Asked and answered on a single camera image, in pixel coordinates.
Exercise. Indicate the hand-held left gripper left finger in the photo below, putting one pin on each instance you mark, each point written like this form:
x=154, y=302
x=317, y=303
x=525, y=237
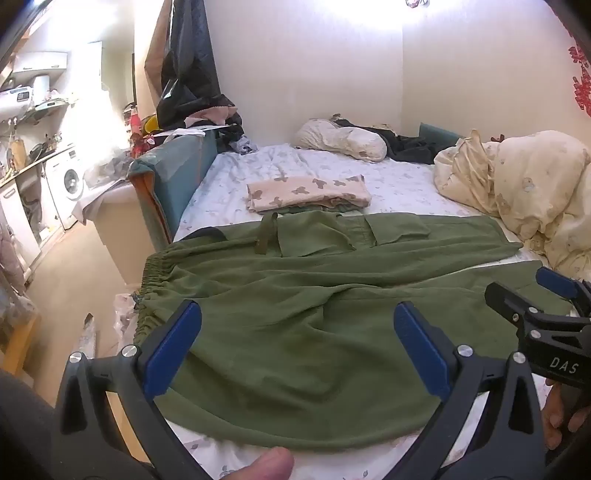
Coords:
x=173, y=350

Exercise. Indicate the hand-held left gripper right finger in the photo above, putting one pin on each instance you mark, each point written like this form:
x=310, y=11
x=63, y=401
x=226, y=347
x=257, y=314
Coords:
x=422, y=355

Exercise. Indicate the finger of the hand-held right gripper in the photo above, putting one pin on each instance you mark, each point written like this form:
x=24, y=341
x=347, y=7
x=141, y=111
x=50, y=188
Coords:
x=554, y=279
x=508, y=302

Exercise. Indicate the green pants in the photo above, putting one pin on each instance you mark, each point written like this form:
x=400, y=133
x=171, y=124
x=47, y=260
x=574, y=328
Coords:
x=300, y=314

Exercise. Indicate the person's right hand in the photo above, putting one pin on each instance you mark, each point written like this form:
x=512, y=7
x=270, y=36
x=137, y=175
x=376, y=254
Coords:
x=551, y=415

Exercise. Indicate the person's left hand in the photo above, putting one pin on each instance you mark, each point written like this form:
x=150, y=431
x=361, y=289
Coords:
x=270, y=464

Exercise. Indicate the clear plastic bag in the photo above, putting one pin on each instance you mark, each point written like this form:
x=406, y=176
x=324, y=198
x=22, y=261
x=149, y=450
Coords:
x=130, y=318

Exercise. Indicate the cream duvet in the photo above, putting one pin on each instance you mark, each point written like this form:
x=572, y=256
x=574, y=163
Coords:
x=531, y=194

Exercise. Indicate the white low cabinet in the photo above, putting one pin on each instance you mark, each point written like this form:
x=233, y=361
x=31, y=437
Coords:
x=120, y=221

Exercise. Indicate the wooden stool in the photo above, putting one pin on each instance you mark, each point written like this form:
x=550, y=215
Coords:
x=18, y=341

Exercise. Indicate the teal bed footboard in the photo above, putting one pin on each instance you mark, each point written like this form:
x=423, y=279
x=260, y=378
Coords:
x=175, y=175

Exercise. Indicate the folded grey-green cloth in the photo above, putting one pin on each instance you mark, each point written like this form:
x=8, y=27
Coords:
x=323, y=208

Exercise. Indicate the teal bed headboard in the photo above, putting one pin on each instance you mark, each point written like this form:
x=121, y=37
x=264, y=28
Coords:
x=438, y=134

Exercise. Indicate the dark clothes heap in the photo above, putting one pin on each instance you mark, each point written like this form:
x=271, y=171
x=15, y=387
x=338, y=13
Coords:
x=411, y=145

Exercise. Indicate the white washing machine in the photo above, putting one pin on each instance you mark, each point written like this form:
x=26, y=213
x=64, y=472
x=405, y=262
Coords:
x=67, y=184

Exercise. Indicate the folded beige printed cloth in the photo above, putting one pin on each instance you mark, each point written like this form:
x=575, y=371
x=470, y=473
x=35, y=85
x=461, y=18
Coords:
x=304, y=191

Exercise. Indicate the kitchen counter cabinet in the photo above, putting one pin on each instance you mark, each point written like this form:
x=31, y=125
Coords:
x=21, y=217

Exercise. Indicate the cream printed pillow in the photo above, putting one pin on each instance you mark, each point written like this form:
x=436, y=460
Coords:
x=341, y=138

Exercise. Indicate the black hanging garment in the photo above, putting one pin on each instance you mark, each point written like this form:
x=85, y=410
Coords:
x=191, y=69

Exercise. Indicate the white water heater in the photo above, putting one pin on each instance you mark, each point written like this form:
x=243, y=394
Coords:
x=16, y=101

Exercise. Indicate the brown hanging cloth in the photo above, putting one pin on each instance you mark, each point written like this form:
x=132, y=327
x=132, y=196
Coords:
x=157, y=50

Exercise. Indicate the red wall decoration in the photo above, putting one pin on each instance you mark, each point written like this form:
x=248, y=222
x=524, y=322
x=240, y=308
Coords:
x=582, y=78

